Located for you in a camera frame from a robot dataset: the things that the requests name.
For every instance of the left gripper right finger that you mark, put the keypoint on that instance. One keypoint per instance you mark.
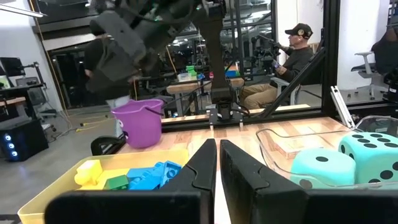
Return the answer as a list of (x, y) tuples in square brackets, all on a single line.
[(248, 186)]

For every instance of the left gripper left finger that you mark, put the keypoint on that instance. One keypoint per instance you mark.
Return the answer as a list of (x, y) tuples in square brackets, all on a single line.
[(199, 180)]

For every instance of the large blue toy block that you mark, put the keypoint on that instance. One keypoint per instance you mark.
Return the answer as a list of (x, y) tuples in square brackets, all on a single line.
[(149, 177)]

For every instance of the teal foam die black dots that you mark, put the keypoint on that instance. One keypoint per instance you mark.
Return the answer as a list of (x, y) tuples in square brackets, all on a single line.
[(370, 155), (323, 168)]

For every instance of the dark green toy brick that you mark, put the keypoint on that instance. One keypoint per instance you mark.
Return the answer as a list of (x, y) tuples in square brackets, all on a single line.
[(117, 183)]

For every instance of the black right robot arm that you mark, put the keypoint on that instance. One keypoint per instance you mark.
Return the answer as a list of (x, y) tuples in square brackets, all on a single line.
[(217, 62)]

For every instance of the large clear plastic container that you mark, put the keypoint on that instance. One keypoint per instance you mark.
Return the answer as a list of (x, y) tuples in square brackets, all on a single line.
[(280, 168)]

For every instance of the person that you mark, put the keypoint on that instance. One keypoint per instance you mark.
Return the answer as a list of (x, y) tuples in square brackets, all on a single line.
[(292, 65), (93, 62)]

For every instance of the purple plastic bucket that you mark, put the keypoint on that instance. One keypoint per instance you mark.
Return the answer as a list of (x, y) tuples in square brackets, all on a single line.
[(140, 124)]

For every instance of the wooden background table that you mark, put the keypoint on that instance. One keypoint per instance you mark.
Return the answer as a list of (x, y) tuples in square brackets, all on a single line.
[(186, 87)]

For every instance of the black curved table clamp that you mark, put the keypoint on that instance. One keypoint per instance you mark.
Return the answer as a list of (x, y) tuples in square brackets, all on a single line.
[(105, 144)]

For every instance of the computer case blue lights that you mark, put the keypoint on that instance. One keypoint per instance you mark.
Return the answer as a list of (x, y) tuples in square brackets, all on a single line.
[(21, 140)]

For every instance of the white office chair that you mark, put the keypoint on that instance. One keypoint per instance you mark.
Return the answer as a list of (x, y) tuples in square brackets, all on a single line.
[(368, 68)]

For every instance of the silver metal bracket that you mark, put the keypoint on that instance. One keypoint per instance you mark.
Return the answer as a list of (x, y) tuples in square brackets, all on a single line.
[(342, 105)]

